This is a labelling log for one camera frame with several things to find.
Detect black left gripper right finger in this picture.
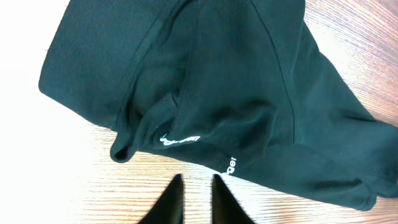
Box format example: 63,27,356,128
211,174,254,224

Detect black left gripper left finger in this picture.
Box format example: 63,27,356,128
138,174,184,224

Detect black polo shirt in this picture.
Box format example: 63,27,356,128
39,0,397,211

